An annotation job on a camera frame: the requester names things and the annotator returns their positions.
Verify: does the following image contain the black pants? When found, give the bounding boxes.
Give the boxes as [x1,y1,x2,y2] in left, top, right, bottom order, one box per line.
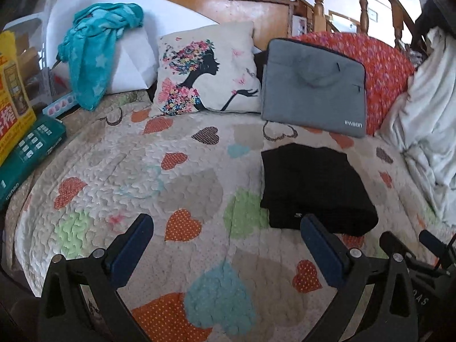
[260,143,379,237]

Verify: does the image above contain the pink paint palette box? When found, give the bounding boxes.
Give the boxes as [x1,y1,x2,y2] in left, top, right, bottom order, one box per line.
[42,92,78,118]

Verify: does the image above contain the white storage shelf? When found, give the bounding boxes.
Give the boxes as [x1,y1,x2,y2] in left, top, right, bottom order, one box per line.
[4,13,52,109]

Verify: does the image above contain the green box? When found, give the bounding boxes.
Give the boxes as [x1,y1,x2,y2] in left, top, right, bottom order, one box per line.
[0,115,66,208]

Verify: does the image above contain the grey laptop bag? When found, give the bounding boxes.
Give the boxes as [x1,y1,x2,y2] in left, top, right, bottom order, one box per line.
[261,39,367,138]

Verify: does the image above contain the red floral pillow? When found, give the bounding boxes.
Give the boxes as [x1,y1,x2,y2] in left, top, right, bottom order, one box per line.
[294,32,415,136]

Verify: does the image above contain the white pillow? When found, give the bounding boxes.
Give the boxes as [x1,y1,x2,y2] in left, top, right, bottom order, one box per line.
[46,0,215,93]

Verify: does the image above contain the white cushion with woman print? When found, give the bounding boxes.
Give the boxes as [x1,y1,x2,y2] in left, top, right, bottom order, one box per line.
[153,22,261,116]

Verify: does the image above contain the white crumpled blanket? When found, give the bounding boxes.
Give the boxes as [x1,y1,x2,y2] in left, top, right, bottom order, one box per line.
[376,27,455,225]

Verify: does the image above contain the yellow red printed bag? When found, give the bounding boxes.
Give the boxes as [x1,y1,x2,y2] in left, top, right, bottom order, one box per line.
[0,31,36,164]

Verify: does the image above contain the heart pattern quilt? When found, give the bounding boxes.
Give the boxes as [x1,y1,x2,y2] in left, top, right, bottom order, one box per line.
[4,93,455,341]

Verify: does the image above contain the teal star blanket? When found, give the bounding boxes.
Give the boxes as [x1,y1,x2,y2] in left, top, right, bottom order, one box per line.
[56,3,144,111]

